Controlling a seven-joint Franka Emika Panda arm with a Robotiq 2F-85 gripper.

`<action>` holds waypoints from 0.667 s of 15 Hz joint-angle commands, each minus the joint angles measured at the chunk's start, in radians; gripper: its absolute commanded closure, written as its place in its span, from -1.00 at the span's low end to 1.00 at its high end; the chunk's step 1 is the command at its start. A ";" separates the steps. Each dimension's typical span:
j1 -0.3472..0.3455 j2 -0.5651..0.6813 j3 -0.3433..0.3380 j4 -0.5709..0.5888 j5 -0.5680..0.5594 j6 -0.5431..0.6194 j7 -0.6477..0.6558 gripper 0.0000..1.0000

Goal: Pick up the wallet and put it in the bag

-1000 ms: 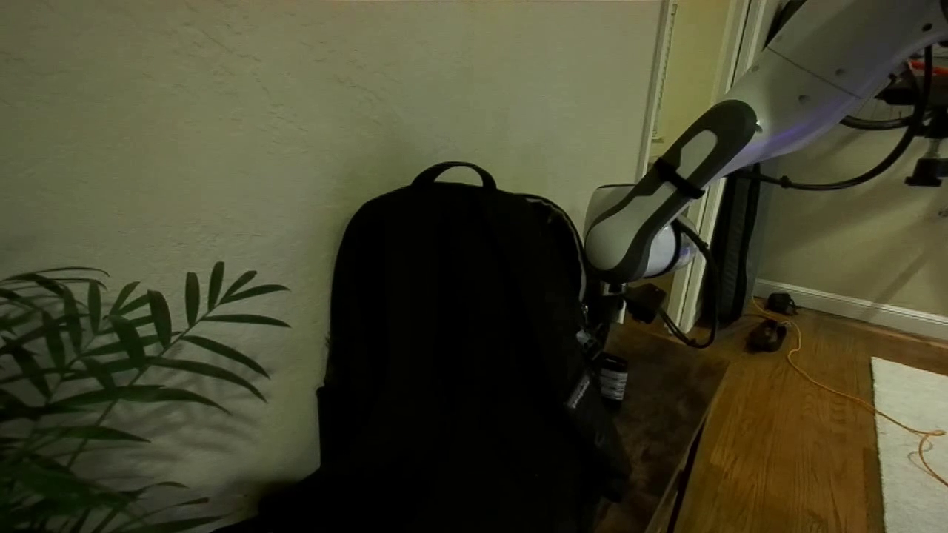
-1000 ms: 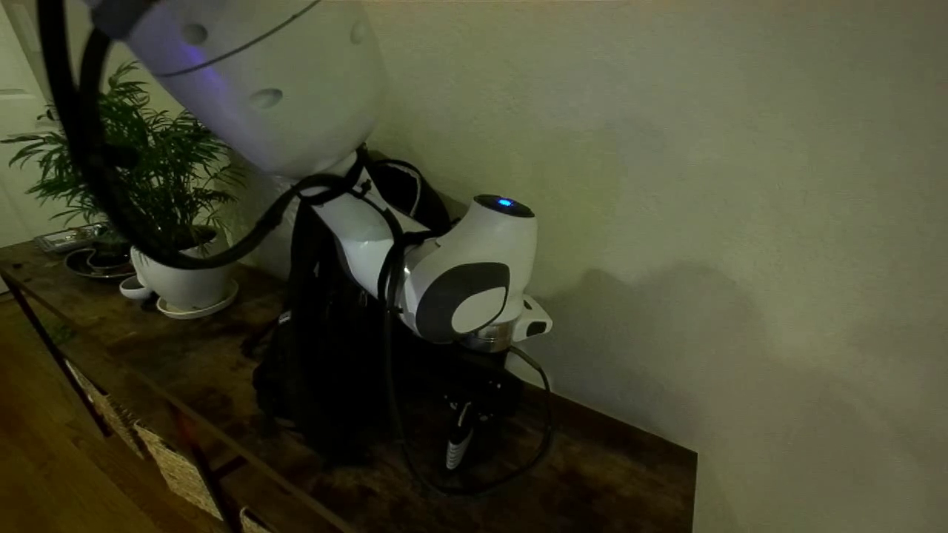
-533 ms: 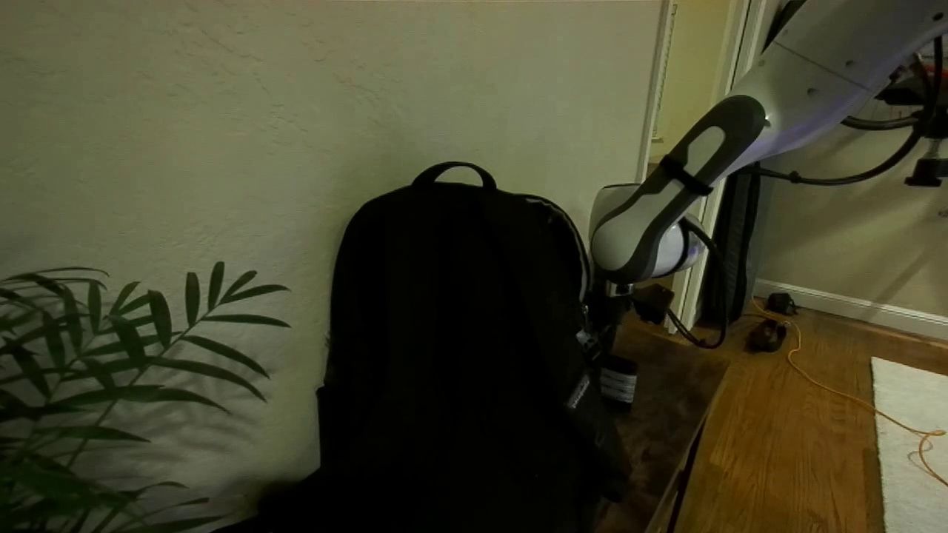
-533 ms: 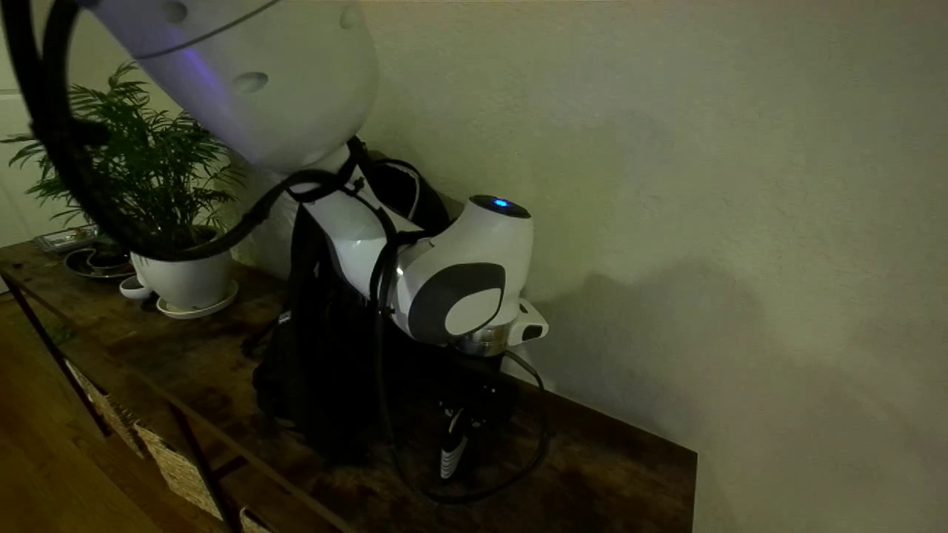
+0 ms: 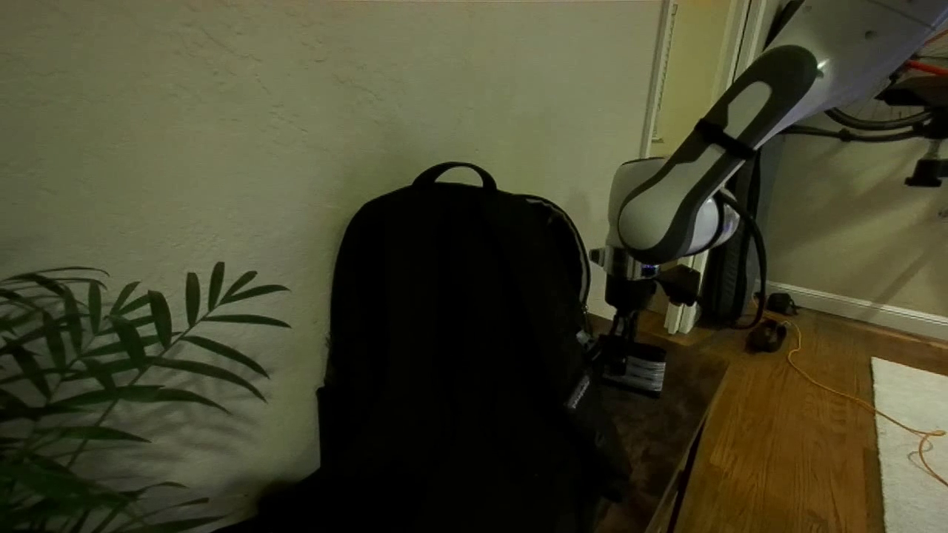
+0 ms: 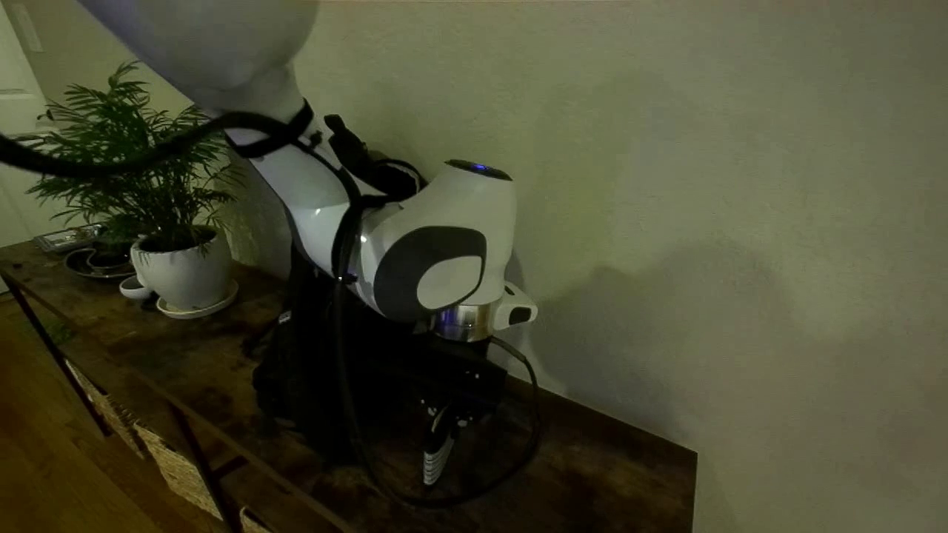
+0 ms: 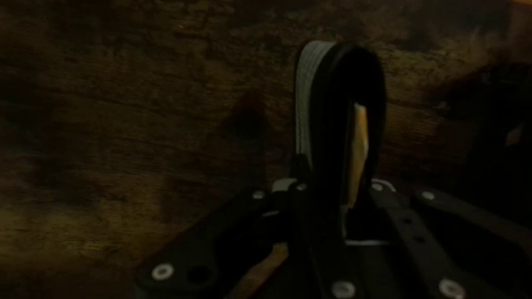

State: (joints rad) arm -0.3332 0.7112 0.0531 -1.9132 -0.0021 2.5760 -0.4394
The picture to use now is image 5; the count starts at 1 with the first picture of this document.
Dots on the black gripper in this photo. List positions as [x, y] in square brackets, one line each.
[629, 281]

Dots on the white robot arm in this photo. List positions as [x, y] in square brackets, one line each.
[691, 186]

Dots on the black hanging bag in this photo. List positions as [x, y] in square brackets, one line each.
[740, 290]

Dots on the dark wooden table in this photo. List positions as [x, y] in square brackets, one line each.
[691, 414]

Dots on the dark brown floor object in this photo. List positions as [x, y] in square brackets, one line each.
[765, 334]

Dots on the small black floor object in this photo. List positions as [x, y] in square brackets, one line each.
[780, 302]

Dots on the black backpack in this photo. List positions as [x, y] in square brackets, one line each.
[447, 345]

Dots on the white baseboard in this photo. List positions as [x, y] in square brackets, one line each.
[860, 305]

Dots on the thin white door trim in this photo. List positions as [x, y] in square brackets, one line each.
[656, 60]

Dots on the white rug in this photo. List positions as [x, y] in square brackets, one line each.
[915, 444]

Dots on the green palm plant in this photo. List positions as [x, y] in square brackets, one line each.
[91, 356]

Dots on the white door frame post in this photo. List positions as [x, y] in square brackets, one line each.
[744, 31]

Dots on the bicycle with orange frame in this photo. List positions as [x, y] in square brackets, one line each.
[891, 108]

